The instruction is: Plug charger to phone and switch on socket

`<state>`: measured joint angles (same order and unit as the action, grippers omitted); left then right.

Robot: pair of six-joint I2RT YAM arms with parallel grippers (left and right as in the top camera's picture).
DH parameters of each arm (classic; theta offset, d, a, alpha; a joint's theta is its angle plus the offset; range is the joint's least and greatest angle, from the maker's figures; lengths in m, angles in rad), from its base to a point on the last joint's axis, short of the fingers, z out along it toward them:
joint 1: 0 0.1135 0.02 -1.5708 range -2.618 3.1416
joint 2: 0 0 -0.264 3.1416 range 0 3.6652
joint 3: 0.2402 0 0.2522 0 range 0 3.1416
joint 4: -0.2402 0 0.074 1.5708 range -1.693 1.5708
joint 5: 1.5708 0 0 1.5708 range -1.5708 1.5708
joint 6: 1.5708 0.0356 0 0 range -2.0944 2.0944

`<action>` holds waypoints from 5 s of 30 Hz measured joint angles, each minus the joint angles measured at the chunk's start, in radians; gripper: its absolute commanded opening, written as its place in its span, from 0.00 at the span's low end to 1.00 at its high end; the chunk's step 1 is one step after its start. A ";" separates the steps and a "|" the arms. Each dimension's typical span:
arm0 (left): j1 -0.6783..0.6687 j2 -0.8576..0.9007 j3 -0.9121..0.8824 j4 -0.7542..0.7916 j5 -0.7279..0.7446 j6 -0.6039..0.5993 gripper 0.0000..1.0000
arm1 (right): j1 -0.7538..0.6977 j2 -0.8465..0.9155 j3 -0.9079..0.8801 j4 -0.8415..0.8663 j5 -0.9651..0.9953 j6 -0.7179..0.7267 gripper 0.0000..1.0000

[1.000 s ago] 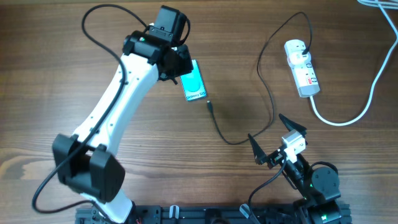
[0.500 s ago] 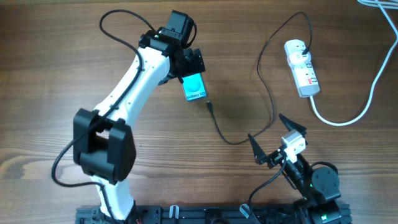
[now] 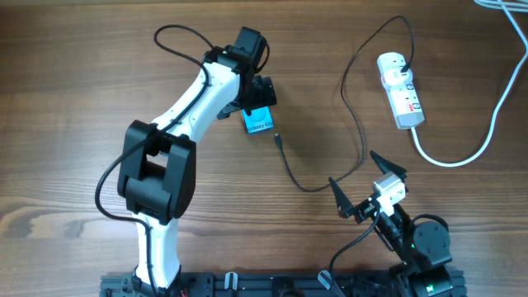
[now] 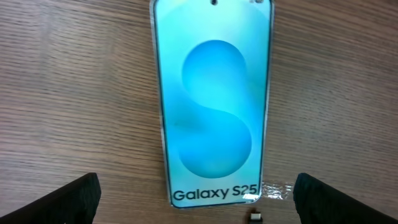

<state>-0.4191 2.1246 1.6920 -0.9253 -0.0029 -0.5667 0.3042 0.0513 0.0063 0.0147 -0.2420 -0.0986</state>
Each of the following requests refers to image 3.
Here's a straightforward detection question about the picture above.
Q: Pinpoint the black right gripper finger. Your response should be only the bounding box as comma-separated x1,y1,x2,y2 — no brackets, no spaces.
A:
370,150,407,182
328,177,354,219

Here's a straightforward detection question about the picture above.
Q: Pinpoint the teal screen smartphone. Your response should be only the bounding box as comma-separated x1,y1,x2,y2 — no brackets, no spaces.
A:
242,106,275,134

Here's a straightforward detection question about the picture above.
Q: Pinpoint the black USB charger cable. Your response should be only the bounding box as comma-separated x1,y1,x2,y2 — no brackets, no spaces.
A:
274,15,416,193

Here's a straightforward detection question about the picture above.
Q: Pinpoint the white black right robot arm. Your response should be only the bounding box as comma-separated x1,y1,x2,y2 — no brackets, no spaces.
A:
327,151,455,296

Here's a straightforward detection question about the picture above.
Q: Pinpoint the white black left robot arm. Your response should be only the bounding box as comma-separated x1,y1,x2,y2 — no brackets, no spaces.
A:
117,27,277,296

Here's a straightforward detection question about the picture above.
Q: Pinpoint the white power strip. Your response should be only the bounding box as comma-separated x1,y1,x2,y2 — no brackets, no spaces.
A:
377,52,425,130

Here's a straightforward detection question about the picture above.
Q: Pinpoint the black right camera cable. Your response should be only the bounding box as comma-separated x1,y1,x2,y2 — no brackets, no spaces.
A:
328,205,381,297

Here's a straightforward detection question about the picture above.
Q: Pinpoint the black camera cable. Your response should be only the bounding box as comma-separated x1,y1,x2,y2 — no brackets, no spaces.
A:
328,205,381,297
94,24,215,297

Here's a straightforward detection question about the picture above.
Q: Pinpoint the black left camera cable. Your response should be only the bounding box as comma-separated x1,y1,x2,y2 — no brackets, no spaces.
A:
94,24,215,297

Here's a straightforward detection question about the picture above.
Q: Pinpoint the white power strip cord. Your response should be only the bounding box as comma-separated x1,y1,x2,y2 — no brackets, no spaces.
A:
410,0,528,168

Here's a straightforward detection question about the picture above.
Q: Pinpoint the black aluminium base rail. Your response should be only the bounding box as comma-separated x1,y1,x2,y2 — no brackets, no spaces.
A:
99,271,468,297

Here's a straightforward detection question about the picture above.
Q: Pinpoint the white cables top right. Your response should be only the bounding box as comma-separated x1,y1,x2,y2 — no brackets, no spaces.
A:
473,0,528,13

